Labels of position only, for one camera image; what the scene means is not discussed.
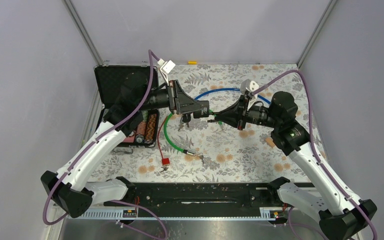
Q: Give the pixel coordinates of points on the padlock keys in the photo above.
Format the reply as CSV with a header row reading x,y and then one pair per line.
x,y
183,125

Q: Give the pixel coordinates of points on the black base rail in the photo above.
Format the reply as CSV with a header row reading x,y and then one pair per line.
x,y
204,200

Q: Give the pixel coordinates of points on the black poker chip case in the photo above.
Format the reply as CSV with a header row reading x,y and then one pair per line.
x,y
117,81

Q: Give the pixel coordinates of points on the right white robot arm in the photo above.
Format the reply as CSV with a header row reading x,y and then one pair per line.
x,y
339,211

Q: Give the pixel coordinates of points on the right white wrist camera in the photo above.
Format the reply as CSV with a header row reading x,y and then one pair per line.
x,y
247,89

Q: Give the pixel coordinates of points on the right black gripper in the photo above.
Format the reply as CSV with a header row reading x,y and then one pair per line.
x,y
232,115

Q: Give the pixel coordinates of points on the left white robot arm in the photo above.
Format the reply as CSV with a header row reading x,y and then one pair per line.
x,y
69,187

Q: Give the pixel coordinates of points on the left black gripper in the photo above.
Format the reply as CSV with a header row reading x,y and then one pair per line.
x,y
179,102

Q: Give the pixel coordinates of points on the floral table mat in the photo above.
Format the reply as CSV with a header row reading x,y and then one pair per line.
x,y
248,155

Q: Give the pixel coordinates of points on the green cable lock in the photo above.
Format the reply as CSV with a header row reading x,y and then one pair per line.
x,y
183,143

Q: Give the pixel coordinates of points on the red cable lock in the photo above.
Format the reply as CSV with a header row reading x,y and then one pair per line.
x,y
165,162

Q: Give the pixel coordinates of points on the blue cable lock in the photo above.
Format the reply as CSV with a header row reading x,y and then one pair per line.
x,y
227,89

